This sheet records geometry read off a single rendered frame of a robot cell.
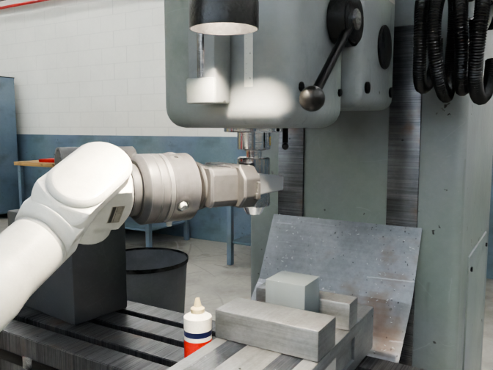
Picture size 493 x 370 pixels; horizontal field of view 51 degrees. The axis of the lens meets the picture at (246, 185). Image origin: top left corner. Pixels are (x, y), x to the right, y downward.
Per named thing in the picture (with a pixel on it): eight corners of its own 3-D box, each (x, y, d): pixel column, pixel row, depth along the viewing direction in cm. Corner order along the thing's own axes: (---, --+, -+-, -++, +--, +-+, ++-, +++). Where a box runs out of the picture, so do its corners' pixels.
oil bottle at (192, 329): (201, 379, 72) (200, 303, 71) (178, 372, 75) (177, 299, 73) (217, 368, 76) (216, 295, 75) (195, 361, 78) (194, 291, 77)
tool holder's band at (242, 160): (272, 163, 76) (272, 156, 76) (267, 165, 71) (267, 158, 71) (240, 162, 77) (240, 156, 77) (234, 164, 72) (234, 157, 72)
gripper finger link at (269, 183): (279, 193, 74) (243, 196, 71) (280, 171, 74) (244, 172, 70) (287, 194, 73) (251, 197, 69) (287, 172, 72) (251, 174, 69)
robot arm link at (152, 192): (180, 190, 61) (83, 197, 54) (155, 244, 68) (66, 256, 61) (150, 125, 67) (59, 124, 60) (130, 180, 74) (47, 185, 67)
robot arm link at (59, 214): (144, 159, 60) (72, 227, 50) (125, 208, 66) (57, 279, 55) (97, 130, 60) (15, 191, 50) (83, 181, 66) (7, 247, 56)
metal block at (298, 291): (304, 329, 69) (304, 285, 69) (265, 321, 72) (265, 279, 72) (319, 316, 74) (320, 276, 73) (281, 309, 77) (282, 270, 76)
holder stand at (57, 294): (73, 326, 92) (70, 215, 90) (10, 300, 105) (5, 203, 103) (128, 307, 101) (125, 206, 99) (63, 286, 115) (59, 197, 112)
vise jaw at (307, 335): (318, 363, 62) (318, 331, 62) (214, 338, 70) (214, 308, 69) (336, 345, 67) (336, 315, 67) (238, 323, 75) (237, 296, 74)
